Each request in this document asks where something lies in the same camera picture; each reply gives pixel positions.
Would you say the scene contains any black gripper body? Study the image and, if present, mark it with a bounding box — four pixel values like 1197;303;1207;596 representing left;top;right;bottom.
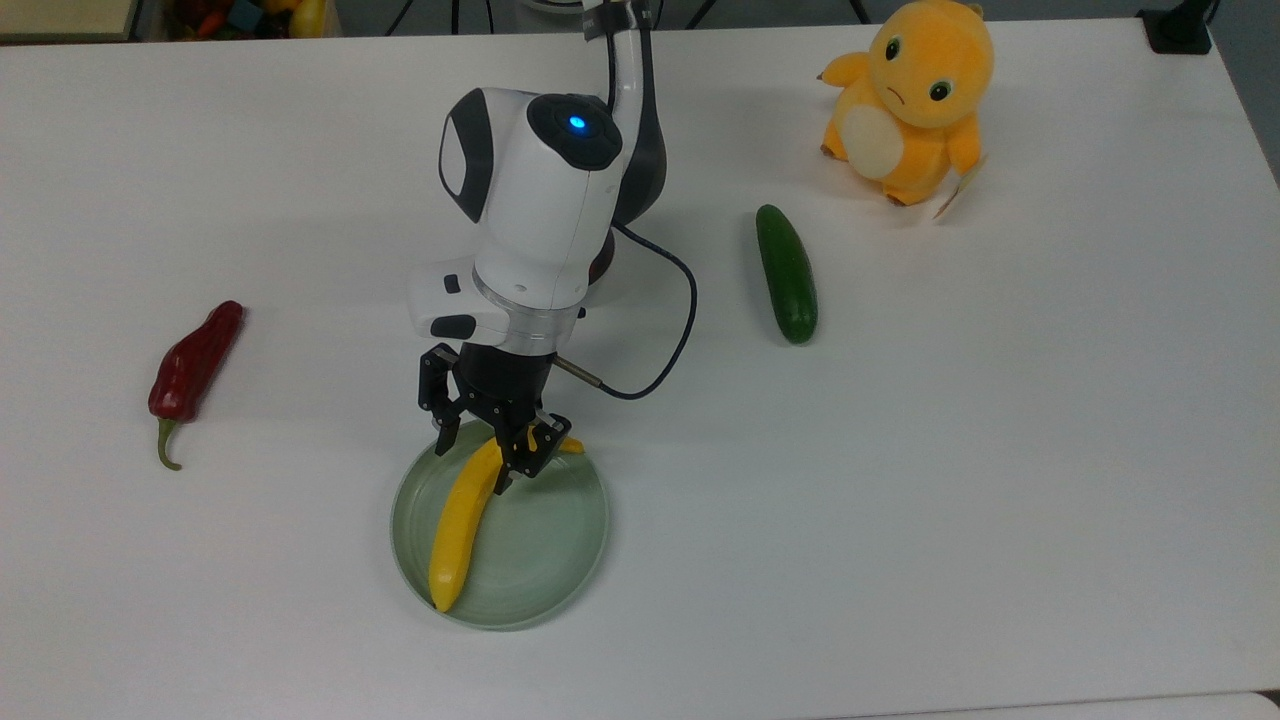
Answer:
452;343;559;416

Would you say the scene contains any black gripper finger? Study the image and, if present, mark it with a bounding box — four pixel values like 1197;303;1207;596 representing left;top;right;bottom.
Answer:
482;396;573;497
417;343;469;459

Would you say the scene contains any yellow banana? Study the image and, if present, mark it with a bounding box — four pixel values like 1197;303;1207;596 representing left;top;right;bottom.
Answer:
428;435;586;614

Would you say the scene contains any pale green plastic plate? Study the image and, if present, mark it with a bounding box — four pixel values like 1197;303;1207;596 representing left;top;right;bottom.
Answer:
390;438;610;632

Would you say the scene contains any red chili pepper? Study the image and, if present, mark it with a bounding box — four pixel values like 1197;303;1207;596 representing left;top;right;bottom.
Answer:
148;300;245;472

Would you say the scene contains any green cucumber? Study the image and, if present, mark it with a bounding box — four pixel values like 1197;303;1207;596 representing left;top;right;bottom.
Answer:
755;204;819;346

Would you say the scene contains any box of colourful toys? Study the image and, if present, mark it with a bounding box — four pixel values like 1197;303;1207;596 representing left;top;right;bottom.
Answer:
160;0;331;41

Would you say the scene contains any orange plush toy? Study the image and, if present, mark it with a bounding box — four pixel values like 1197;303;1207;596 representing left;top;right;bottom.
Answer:
816;0;997;221

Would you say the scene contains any wooden board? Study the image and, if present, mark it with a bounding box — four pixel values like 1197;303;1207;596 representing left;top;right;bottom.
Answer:
0;0;141;43

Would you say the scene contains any black table clamp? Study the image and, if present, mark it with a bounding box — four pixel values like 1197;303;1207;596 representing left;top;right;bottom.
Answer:
1137;0;1217;56

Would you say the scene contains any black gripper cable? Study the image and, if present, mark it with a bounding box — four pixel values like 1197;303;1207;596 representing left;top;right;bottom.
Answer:
555;222;699;401

